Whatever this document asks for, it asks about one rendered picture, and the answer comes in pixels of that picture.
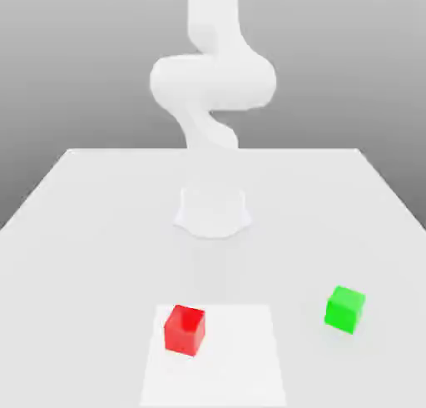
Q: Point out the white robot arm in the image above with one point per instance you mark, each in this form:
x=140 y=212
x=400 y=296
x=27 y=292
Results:
x=213 y=78

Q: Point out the small red cube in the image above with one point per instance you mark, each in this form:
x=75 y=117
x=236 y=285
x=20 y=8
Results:
x=184 y=330

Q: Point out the small green cube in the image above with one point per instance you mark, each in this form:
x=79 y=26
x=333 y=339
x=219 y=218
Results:
x=344 y=309

